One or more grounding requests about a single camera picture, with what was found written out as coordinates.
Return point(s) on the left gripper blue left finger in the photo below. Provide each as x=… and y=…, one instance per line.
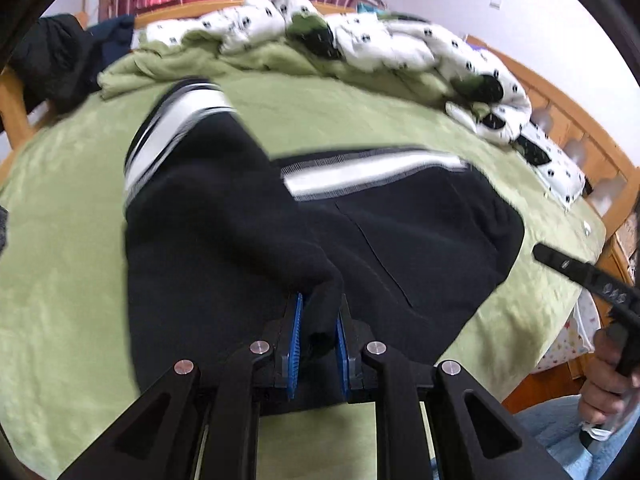
x=288, y=349

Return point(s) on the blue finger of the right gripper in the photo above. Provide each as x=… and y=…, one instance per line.
x=575, y=270

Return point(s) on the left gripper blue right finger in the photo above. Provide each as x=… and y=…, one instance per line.
x=347, y=351

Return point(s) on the black pants with white stripe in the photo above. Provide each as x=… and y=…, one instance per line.
x=220, y=240

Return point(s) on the person's right hand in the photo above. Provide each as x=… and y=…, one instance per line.
x=602, y=394

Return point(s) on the star patterned fabric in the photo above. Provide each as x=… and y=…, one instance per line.
x=575, y=338

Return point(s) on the white floral quilt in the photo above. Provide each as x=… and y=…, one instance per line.
x=493, y=104

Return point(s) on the green plush bed sheet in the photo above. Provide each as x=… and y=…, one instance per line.
x=65, y=367

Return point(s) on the green plush blanket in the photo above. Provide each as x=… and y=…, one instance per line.
x=154, y=62

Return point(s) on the grey jeans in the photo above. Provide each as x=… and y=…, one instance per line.
x=4, y=215

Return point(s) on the navy blue garment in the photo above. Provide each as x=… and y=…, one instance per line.
x=113, y=39

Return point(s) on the black jacket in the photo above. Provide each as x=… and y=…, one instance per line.
x=56, y=61

